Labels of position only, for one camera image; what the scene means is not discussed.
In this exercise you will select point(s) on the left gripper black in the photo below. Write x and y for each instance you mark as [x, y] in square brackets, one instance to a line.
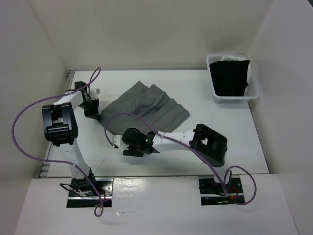
[95, 113]

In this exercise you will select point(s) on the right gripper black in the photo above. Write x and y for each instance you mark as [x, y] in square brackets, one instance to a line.
[131, 152]

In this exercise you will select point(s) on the grey pleated skirt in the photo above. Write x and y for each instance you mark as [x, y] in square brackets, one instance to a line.
[151, 104]

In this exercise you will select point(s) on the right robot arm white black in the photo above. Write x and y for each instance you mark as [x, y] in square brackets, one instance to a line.
[209, 145]

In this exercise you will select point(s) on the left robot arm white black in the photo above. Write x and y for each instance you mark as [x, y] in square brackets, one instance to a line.
[61, 128]

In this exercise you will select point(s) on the black skirt in basket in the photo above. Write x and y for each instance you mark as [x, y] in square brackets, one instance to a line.
[229, 77]

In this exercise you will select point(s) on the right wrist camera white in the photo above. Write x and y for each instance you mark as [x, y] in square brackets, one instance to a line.
[116, 140]

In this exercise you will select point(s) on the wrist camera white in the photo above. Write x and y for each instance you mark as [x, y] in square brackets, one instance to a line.
[93, 93]
[116, 140]

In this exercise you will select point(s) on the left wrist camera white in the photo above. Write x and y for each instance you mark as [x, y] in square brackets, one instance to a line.
[93, 93]

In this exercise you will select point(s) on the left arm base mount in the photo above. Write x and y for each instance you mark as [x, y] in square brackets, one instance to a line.
[89, 198]

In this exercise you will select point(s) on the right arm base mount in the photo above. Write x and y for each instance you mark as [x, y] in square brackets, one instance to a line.
[212, 192]

